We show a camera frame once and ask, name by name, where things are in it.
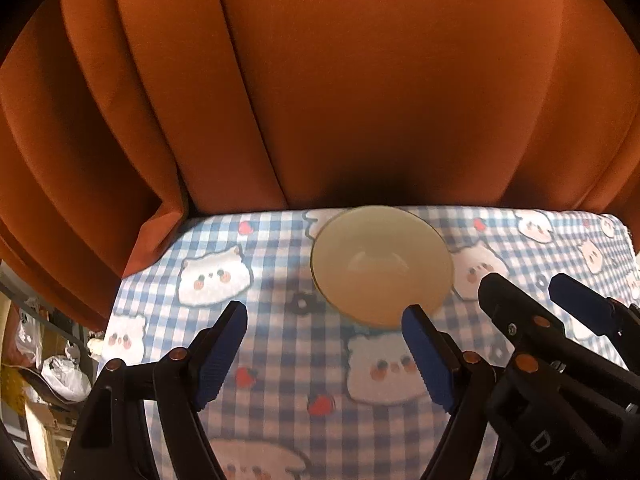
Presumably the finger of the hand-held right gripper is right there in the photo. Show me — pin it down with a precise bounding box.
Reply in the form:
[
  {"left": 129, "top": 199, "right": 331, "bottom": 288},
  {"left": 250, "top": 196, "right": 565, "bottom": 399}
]
[
  {"left": 548, "top": 274, "right": 640, "bottom": 356},
  {"left": 477, "top": 272, "right": 571, "bottom": 361}
]

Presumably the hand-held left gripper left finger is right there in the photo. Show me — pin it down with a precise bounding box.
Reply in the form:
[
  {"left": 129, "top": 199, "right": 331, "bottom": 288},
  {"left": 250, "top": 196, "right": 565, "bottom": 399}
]
[{"left": 60, "top": 301, "right": 248, "bottom": 480}]

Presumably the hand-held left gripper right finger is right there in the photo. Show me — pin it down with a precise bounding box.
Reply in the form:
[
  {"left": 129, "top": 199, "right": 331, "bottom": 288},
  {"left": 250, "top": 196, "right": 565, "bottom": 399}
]
[{"left": 401, "top": 304, "right": 503, "bottom": 480}]

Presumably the white blue floral bowl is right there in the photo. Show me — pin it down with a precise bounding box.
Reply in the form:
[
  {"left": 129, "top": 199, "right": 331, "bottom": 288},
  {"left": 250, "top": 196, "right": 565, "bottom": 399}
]
[{"left": 310, "top": 205, "right": 453, "bottom": 331}]

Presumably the blue checkered cartoon tablecloth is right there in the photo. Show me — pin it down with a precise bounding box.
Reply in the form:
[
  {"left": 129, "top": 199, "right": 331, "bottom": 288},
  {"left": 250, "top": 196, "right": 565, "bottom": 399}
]
[{"left": 97, "top": 205, "right": 640, "bottom": 480}]

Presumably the white plastic bag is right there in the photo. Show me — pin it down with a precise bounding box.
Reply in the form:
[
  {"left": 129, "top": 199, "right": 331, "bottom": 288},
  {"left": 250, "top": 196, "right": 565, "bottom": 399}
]
[
  {"left": 15, "top": 310, "right": 42, "bottom": 368},
  {"left": 40, "top": 355, "right": 92, "bottom": 403}
]

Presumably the cardboard box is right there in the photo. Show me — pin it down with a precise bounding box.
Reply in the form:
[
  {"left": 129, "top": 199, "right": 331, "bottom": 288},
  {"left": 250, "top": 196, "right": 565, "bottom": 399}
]
[{"left": 24, "top": 402, "right": 76, "bottom": 463}]

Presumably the orange curtain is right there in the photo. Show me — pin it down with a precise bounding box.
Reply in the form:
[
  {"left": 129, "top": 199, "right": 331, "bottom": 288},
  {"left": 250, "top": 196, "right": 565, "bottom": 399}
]
[{"left": 0, "top": 0, "right": 640, "bottom": 333}]

